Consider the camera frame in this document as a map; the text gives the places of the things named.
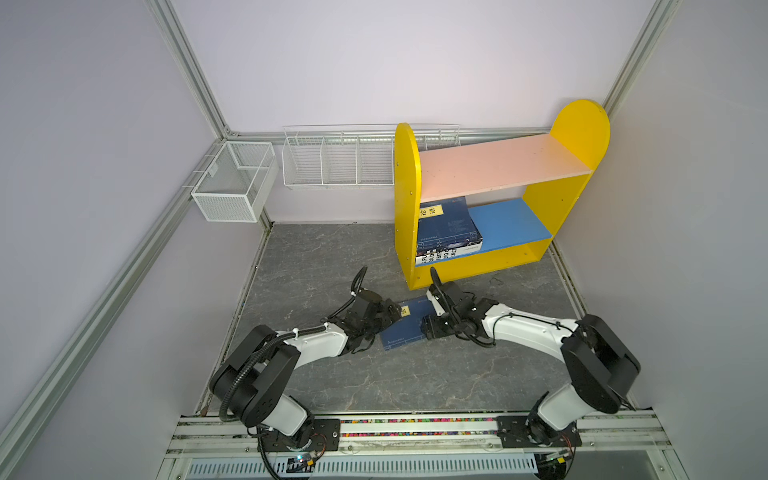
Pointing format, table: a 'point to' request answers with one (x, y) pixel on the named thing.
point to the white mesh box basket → (237, 183)
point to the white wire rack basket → (350, 156)
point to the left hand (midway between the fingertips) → (394, 318)
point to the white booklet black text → (435, 255)
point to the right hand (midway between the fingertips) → (429, 328)
